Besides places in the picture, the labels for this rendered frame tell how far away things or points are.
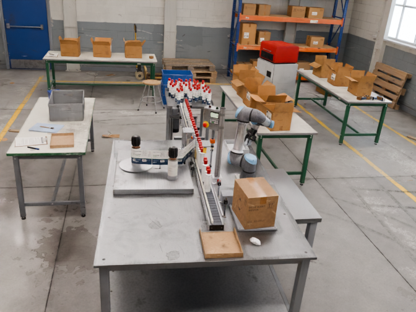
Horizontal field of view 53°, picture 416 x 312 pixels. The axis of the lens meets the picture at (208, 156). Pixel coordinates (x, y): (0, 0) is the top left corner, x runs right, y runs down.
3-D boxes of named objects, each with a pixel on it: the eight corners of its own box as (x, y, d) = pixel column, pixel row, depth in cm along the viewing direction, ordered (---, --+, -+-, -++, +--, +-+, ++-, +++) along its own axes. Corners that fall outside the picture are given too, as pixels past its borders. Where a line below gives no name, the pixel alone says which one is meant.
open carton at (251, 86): (235, 101, 631) (238, 77, 616) (264, 101, 642) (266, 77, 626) (243, 109, 597) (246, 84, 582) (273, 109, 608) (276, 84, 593)
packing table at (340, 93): (291, 105, 902) (296, 69, 870) (325, 106, 918) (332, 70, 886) (338, 146, 706) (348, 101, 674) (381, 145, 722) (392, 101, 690)
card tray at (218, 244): (199, 232, 307) (199, 228, 305) (234, 231, 311) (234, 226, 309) (205, 258, 280) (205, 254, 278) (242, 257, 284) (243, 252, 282)
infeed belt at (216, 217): (188, 142, 457) (189, 139, 456) (196, 142, 459) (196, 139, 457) (210, 229, 309) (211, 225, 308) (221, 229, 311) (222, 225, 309)
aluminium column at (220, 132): (213, 175, 392) (220, 106, 365) (218, 175, 393) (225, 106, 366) (215, 177, 388) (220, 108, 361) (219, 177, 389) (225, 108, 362)
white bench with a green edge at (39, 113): (44, 150, 614) (39, 97, 581) (97, 149, 629) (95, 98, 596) (15, 222, 445) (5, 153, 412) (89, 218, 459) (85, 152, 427)
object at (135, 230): (113, 141, 455) (113, 139, 454) (247, 142, 479) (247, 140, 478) (93, 268, 266) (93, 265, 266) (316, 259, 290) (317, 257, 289)
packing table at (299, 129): (216, 128, 744) (220, 85, 712) (259, 128, 760) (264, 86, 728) (251, 188, 548) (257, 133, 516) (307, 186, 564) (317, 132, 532)
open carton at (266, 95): (245, 110, 595) (248, 85, 579) (280, 110, 606) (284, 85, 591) (255, 121, 555) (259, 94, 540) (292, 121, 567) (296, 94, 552)
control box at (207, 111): (207, 124, 384) (208, 104, 377) (223, 128, 378) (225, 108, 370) (202, 127, 376) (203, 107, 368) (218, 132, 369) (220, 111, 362)
